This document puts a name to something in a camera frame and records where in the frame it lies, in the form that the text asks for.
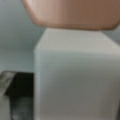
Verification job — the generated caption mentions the pink pan with white handle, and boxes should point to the pink pan with white handle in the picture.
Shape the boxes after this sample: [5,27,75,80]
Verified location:
[22,0,120,120]

